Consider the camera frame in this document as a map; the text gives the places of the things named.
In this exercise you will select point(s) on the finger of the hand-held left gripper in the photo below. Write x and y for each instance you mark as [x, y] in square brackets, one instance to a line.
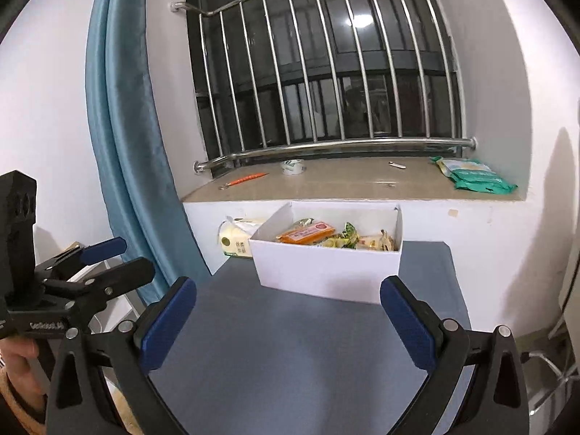
[106, 248]
[131, 274]

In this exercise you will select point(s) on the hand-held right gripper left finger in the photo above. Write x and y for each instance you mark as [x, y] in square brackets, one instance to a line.
[166, 322]

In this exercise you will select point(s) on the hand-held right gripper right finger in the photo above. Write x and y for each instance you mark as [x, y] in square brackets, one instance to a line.
[408, 322]

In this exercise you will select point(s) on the beige snack packet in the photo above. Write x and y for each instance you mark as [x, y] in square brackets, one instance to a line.
[376, 241]

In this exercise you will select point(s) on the white box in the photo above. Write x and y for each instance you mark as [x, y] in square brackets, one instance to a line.
[317, 272]

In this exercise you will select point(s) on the green snack packet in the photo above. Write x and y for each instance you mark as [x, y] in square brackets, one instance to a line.
[347, 234]

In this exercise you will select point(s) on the orange snack packet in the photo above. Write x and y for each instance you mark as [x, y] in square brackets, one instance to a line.
[308, 233]

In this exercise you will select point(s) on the person's left forearm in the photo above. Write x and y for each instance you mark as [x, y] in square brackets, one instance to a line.
[20, 412]

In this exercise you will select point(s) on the person's left hand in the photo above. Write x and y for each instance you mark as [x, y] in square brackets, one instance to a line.
[18, 355]

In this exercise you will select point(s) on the blue curtain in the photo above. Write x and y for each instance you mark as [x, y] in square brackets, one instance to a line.
[131, 145]

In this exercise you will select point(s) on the yellow tissue paper pack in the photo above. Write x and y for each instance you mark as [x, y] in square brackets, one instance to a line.
[233, 238]

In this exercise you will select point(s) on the beige stone windowsill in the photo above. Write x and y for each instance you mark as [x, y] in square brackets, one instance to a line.
[344, 188]

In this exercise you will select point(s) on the orange pen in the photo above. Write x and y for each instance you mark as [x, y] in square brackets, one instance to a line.
[247, 179]

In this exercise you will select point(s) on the metal chair base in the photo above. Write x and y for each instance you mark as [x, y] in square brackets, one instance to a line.
[555, 369]

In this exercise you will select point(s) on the small white stick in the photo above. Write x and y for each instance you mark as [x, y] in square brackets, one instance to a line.
[397, 164]

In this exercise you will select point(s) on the green wet wipes pack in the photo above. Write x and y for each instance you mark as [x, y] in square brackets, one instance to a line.
[475, 176]

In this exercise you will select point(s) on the clear tape roll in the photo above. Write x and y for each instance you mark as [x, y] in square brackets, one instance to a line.
[293, 167]

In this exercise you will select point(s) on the dark window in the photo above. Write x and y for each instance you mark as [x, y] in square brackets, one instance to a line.
[326, 77]

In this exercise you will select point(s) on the steel window guard rail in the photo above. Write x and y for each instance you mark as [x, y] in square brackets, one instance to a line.
[340, 145]

